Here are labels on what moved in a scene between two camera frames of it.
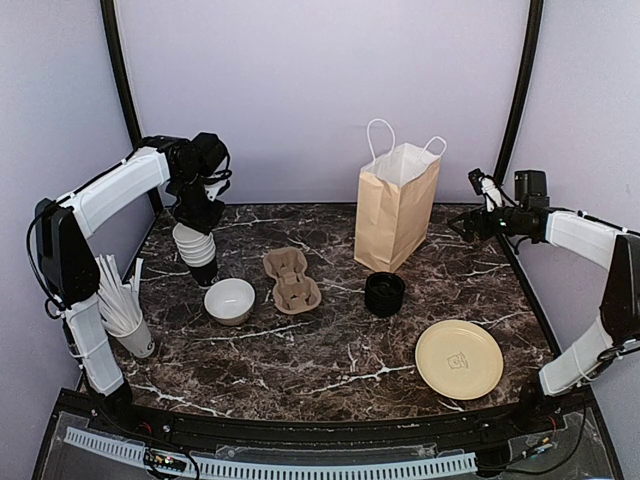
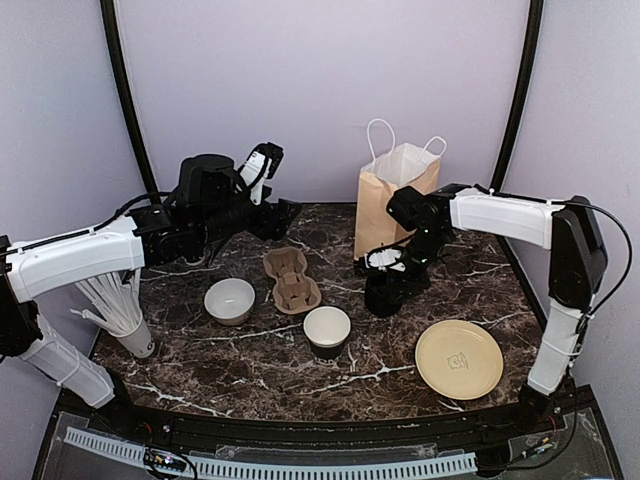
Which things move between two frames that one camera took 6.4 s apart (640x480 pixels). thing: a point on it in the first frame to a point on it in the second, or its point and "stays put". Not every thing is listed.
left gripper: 207,221 to 275,219
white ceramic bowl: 229,300 stays put
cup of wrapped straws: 120,305 stays put
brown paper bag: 395,197 stays put
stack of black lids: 384,292 stays put
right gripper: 470,217 to 415,284
